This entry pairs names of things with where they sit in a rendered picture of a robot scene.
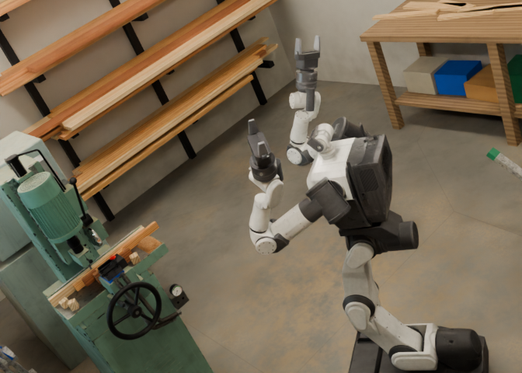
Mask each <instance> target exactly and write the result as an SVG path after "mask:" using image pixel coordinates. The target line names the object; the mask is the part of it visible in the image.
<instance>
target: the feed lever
mask: <svg viewBox="0 0 522 373"><path fill-rule="evenodd" d="M69 182H70V184H73V187H74V189H75V193H76V196H77V198H78V202H79V205H80V207H81V209H82V213H83V216H82V217H80V218H81V220H82V222H83V226H84V227H86V228H87V227H88V226H89V225H91V224H92V223H93V219H92V217H91V216H90V215H89V214H87V213H85V210H84V207H83V205H82V201H81V198H80V196H79V193H78V189H77V186H76V183H77V179H76V178H74V177H72V178H70V180H69Z"/></svg>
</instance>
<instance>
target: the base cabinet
mask: <svg viewBox="0 0 522 373"><path fill-rule="evenodd" d="M156 289H157V290H158V292H159V294H160V296H161V299H162V311H161V315H160V316H159V317H160V318H161V319H162V318H165V317H166V316H168V315H171V314H172V313H174V312H176V309H175V308H174V306H173V304H172V303H171V301H170V300H169V297H168V296H167V294H166V293H165V291H164V290H163V288H162V286H161V285H160V286H159V287H157V288H156ZM145 299H146V300H147V302H148V303H149V305H150V306H151V307H152V308H153V309H154V310H156V300H155V296H154V295H153V294H152V293H151V294H150V295H148V296H147V297H146V298H145ZM138 305H139V306H140V307H141V308H142V311H143V312H144V313H145V315H146V316H148V317H150V318H151V319H153V315H152V314H151V313H150V312H149V311H148V310H147V309H146V307H145V306H144V305H143V304H142V302H140V303H138ZM62 320H63V321H64V323H65V325H66V326H67V327H68V328H69V329H70V331H71V332H72V334H73V335H74V337H75V338H76V340H77V341H78V342H79V343H80V344H81V346H82V348H83V349H84V350H85V352H86V353H87V354H88V355H89V357H90V358H91V360H92V361H93V363H94V364H95V365H96V367H97V368H98V369H99V371H100V372H101V373H214V372H213V371H212V369H211V367H210V365H209V364H208V363H207V361H206V359H205V357H204V356H203V354H202V353H201V351H200V349H199V347H198V346H197V344H196V342H195V341H194V339H193V338H192V336H191V334H190V332H189V330H188V329H187V328H186V326H185V324H184V323H183V321H182V320H181V318H180V316H179V315H178V316H177V317H176V321H175V322H171V323H170V324H168V325H166V326H163V327H161V328H159V329H156V330H153V329H151V330H150V331H149V332H148V333H147V334H145V335H144V336H142V337H140V338H138V339H136V340H122V339H120V338H118V337H116V336H114V335H113V334H112V333H111V332H110V329H108V330H107V331H105V332H104V333H103V334H102V335H100V336H99V337H98V338H97V339H95V340H94V341H93V342H92V341H91V340H90V339H89V338H88V337H87V336H85V335H84V334H83V333H82V332H81V331H80V330H79V329H78V328H76V327H75V328H73V327H72V326H71V325H70V324H69V323H68V322H67V321H66V320H64V319H63V318H62ZM146 326H147V324H146V323H145V321H144V320H143V319H142V318H141V317H138V318H136V319H135V318H133V317H131V316H130V317H128V318H126V319H125V320H123V321H122V322H120V323H119V324H117V325H116V326H115V327H116V328H117V330H118V331H120V332H121V333H125V334H133V333H137V332H140V331H141V330H143V329H144V328H145V327H146Z"/></svg>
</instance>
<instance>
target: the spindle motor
mask: <svg viewBox="0 0 522 373"><path fill-rule="evenodd" d="M18 195H19V196H20V198H21V199H22V201H23V203H24V204H25V205H26V206H27V208H28V209H29V211H30V213H31V214H32V215H33V216H34V218H35V219H36V221H37V223H38V224H39V226H40V227H41V228H42V229H43V231H44V233H45V234H46V236H47V237H48V239H49V240H50V241H51V242H52V243H59V242H63V241H66V240H68V239H70V238H71V237H72V236H74V235H75V234H76V233H78V232H79V230H80V229H81V228H82V225H83V222H82V220H81V218H80V217H79V216H78V214H77V213H76V211H75V209H74V208H73V207H72V205H71V203H70V202H69V200H68V199H67V197H66V196H65V194H64V192H63V191H62V189H61V188H60V186H59V185H58V183H57V181H56V180H55V178H54V177H53V175H52V174H51V173H49V172H41V173H37V174H36V175H34V176H31V177H30V178H29V179H27V180H25V181H24V182H23V183H22V184H21V185H20V186H19V188H18Z"/></svg>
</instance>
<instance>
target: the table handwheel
mask: <svg viewBox="0 0 522 373"><path fill-rule="evenodd" d="M133 288H136V294H135V299H134V304H131V303H130V302H129V301H127V300H125V301H124V303H125V304H126V305H125V307H124V308H125V309H126V310H127V314H126V315H125V316H123V317H122V318H120V319H118V320H117V321H116V322H113V309H114V306H115V304H116V303H117V300H118V299H119V298H120V297H121V296H122V295H123V294H124V293H125V292H127V291H129V290H130V289H133ZM140 288H146V289H148V290H149V291H151V293H152V294H153V295H154V296H155V300H156V310H155V314H154V317H153V319H151V318H150V317H148V316H146V315H145V314H143V313H142V308H141V307H140V306H139V305H137V303H138V295H139V291H140ZM161 311H162V299H161V296H160V294H159V292H158V290H157V289H156V288H155V287H154V286H153V285H151V284H149V283H147V282H142V281H138V282H133V283H130V284H127V285H125V286H124V287H122V288H121V289H120V290H119V291H118V292H117V293H116V294H115V295H114V296H113V298H112V299H111V301H110V303H109V306H108V309H107V312H106V322H107V325H108V327H109V329H110V332H111V333H112V334H113V335H114V336H116V337H118V338H120V339H122V340H136V339H138V338H140V337H142V336H144V335H145V334H147V333H148V332H149V331H150V330H151V329H152V328H153V327H154V326H155V324H156V323H157V321H158V319H159V316H160V315H161ZM130 316H131V317H133V318H135V319H136V318H138V317H140V316H141V317H143V318H145V319H147V320H148V321H149V322H150V323H149V324H148V325H147V326H146V327H145V328H144V329H143V330H141V331H140V332H137V333H133V334H125V333H121V332H120V331H118V330H117V328H116V327H115V326H116V325H117V324H119V323H120V322H122V321H123V320H125V319H126V318H128V317H130Z"/></svg>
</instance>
